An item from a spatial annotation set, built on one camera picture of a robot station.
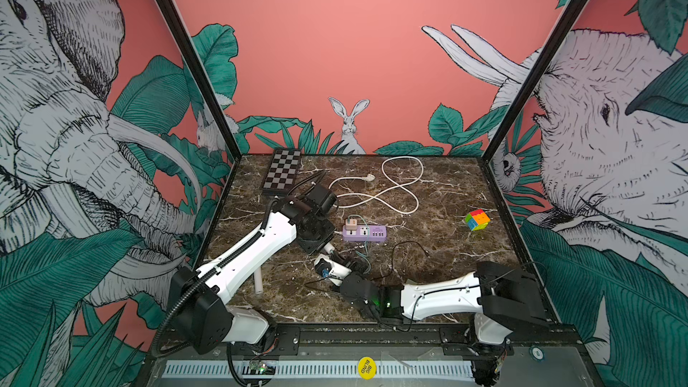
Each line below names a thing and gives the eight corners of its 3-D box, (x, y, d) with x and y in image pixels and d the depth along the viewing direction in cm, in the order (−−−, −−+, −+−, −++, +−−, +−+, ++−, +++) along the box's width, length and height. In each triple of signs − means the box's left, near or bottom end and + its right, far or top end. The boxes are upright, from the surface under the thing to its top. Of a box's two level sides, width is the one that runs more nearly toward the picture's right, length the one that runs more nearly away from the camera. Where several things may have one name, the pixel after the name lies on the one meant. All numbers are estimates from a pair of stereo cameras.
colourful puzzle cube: (468, 231, 100) (474, 223, 95) (464, 217, 104) (469, 209, 99) (485, 231, 100) (492, 223, 95) (480, 217, 104) (486, 209, 99)
